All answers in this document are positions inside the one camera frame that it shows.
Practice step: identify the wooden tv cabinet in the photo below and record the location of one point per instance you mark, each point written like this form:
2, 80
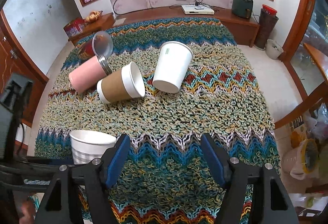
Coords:
243, 30

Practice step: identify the white plastic bucket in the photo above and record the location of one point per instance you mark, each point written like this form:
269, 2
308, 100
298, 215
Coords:
273, 49

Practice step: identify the red tin box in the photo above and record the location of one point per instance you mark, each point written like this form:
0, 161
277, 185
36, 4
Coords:
75, 27

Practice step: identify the fruit basket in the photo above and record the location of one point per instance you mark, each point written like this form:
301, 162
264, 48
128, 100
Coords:
93, 16

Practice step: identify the pink steel tumbler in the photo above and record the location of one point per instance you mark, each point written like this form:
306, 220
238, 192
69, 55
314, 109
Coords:
89, 73

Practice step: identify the white ribbed cup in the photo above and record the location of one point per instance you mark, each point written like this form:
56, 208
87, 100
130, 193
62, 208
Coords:
88, 145

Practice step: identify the colourful knitted table cloth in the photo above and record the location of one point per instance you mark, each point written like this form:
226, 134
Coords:
165, 178

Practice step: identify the wooden side table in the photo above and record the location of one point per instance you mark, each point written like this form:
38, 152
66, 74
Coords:
320, 60

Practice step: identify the yellow white plastic jug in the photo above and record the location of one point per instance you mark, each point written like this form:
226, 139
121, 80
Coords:
303, 161

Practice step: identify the brown sleeved paper cup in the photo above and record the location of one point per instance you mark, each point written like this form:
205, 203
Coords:
125, 83

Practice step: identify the red patterned tin cup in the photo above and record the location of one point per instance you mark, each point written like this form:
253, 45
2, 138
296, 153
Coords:
100, 44

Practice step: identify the dark wicker bin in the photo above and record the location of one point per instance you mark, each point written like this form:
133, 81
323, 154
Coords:
267, 21

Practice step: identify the white set-top box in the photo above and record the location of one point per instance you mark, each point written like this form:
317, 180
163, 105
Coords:
197, 10

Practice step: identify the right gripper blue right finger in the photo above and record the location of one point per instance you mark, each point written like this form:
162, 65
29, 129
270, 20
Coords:
217, 160

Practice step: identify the dark green air fryer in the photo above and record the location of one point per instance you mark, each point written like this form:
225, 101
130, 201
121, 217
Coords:
242, 8

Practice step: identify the wooden door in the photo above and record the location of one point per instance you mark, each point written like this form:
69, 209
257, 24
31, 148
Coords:
14, 59

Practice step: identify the plain white paper cup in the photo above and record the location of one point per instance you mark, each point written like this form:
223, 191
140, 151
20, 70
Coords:
172, 65

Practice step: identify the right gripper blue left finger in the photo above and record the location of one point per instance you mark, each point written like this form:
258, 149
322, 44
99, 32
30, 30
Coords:
114, 159

